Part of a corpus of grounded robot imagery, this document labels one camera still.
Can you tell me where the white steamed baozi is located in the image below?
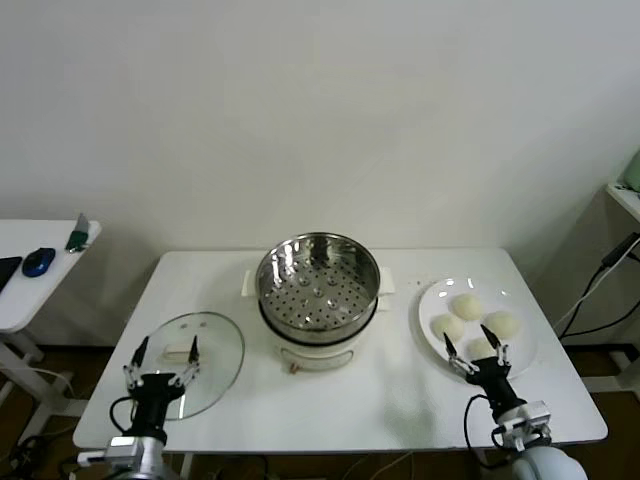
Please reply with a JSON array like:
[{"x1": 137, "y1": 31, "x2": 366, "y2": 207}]
[
  {"x1": 465, "y1": 337, "x2": 496, "y2": 360},
  {"x1": 430, "y1": 314, "x2": 466, "y2": 345},
  {"x1": 483, "y1": 310, "x2": 519, "y2": 340},
  {"x1": 450, "y1": 293, "x2": 484, "y2": 321}
]

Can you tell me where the white power cable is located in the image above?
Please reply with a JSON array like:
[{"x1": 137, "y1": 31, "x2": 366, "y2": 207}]
[{"x1": 552, "y1": 267, "x2": 609, "y2": 329}]

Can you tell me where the green handled knife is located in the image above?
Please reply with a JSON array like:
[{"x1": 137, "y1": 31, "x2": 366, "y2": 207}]
[{"x1": 65, "y1": 212, "x2": 92, "y2": 254}]

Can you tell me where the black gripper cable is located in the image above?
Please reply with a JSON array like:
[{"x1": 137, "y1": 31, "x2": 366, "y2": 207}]
[
  {"x1": 109, "y1": 396, "x2": 137, "y2": 437},
  {"x1": 463, "y1": 393, "x2": 502, "y2": 470}
]

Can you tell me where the white round plate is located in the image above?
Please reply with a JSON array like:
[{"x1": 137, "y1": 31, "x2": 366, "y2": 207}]
[{"x1": 417, "y1": 277, "x2": 540, "y2": 381}]

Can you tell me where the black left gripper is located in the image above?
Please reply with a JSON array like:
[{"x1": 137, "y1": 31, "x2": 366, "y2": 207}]
[{"x1": 122, "y1": 333, "x2": 202, "y2": 437}]

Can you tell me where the mint green appliance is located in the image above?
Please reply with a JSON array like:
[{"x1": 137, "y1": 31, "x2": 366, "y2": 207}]
[{"x1": 624, "y1": 152, "x2": 640, "y2": 192}]

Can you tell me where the glass pot lid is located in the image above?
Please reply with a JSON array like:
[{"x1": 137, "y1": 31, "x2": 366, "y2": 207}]
[{"x1": 130, "y1": 311, "x2": 246, "y2": 421}]

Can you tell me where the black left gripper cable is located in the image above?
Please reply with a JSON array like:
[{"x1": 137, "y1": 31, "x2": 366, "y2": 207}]
[{"x1": 109, "y1": 396, "x2": 137, "y2": 437}]

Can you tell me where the black floor cable bundle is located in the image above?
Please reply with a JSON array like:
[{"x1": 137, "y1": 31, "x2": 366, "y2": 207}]
[{"x1": 0, "y1": 432, "x2": 81, "y2": 480}]

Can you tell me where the blue computer mouse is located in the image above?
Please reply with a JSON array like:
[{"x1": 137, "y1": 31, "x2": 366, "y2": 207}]
[{"x1": 22, "y1": 247, "x2": 56, "y2": 278}]

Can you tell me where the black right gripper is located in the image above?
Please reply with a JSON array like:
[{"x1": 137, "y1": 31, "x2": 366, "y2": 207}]
[{"x1": 442, "y1": 323, "x2": 526, "y2": 414}]

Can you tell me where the black phone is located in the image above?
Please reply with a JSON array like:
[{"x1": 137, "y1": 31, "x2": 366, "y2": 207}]
[{"x1": 0, "y1": 256, "x2": 24, "y2": 294}]

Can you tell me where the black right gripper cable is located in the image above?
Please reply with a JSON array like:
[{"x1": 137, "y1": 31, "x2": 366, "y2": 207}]
[{"x1": 463, "y1": 393, "x2": 502, "y2": 470}]

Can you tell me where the white electric cooker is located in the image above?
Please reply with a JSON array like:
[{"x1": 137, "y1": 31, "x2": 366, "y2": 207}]
[{"x1": 242, "y1": 267, "x2": 396, "y2": 375}]

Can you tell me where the stainless steel steamer basket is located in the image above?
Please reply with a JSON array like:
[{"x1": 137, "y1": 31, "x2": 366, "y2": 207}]
[{"x1": 256, "y1": 231, "x2": 384, "y2": 346}]

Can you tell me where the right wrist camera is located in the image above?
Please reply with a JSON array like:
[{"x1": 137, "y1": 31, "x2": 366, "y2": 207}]
[{"x1": 492, "y1": 399, "x2": 551, "y2": 444}]

